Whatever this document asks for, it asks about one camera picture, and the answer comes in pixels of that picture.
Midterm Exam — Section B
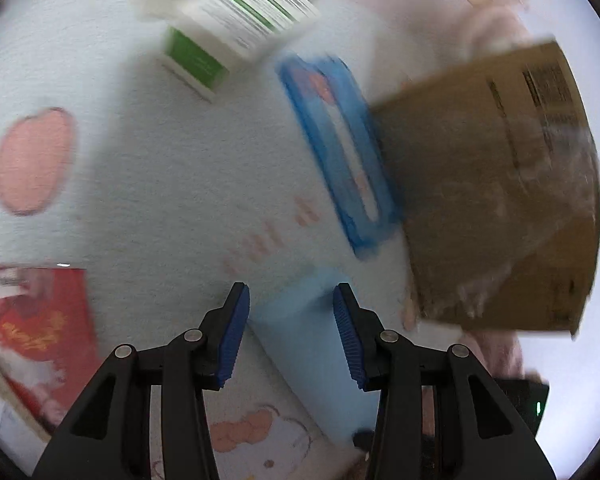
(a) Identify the brown cardboard box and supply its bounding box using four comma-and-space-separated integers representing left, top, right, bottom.
370, 40, 600, 338

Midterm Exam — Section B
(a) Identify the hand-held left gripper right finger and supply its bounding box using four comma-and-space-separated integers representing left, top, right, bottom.
332, 282, 556, 480

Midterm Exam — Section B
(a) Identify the white box with green end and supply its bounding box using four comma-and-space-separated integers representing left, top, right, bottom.
160, 0, 321, 103

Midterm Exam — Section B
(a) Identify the blue translucent plastic case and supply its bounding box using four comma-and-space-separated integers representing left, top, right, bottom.
275, 55, 403, 261

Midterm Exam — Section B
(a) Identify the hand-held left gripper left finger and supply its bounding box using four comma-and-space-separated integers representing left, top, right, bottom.
31, 282, 251, 480

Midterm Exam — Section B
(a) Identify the pink cartoon printed blanket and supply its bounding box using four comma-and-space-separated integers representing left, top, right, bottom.
0, 0, 546, 480

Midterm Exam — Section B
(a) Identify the red packet with gold print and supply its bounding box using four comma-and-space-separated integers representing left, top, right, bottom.
0, 265, 101, 428

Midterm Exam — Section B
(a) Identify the long light blue box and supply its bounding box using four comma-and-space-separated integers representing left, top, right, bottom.
247, 266, 381, 448

